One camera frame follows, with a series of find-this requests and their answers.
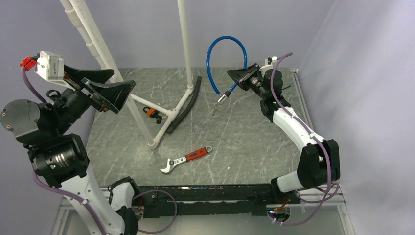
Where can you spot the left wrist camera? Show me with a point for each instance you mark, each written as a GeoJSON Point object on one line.
{"type": "Point", "coordinates": [48, 65]}

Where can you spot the red handled adjustable wrench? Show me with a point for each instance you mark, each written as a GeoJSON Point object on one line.
{"type": "Point", "coordinates": [172, 163]}

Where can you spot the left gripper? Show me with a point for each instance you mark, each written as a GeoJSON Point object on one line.
{"type": "Point", "coordinates": [111, 96]}

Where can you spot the aluminium rail frame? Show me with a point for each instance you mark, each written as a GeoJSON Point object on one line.
{"type": "Point", "coordinates": [313, 197]}

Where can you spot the orange black padlock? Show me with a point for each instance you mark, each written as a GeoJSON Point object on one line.
{"type": "Point", "coordinates": [151, 112]}

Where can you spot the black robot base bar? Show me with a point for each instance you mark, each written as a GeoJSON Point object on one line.
{"type": "Point", "coordinates": [253, 199]}

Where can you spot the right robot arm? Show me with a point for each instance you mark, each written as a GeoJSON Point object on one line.
{"type": "Point", "coordinates": [319, 158]}

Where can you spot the silver lock keys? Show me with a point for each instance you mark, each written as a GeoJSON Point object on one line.
{"type": "Point", "coordinates": [215, 108]}

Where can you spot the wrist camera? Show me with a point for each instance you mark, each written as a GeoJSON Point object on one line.
{"type": "Point", "coordinates": [269, 64]}
{"type": "Point", "coordinates": [48, 65]}

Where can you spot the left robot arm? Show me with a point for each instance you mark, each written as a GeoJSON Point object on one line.
{"type": "Point", "coordinates": [61, 158]}

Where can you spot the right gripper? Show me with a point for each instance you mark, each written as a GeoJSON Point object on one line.
{"type": "Point", "coordinates": [243, 75]}

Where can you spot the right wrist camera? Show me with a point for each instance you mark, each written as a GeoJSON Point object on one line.
{"type": "Point", "coordinates": [269, 64]}

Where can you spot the blue cable lock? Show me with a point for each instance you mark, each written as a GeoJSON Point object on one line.
{"type": "Point", "coordinates": [225, 51]}

